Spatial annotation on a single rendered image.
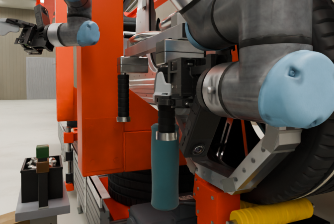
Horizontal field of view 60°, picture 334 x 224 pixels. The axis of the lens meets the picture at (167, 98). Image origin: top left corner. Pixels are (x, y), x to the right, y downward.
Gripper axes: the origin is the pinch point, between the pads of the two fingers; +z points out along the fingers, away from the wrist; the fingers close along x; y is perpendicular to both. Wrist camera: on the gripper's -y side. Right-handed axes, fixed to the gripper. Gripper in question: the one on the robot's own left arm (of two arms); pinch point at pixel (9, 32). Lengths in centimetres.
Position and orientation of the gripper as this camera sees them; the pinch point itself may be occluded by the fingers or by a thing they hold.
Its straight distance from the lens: 118.2
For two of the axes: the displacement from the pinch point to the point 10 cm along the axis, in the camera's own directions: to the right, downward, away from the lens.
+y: -1.5, 9.3, -3.4
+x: 2.9, 3.7, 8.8
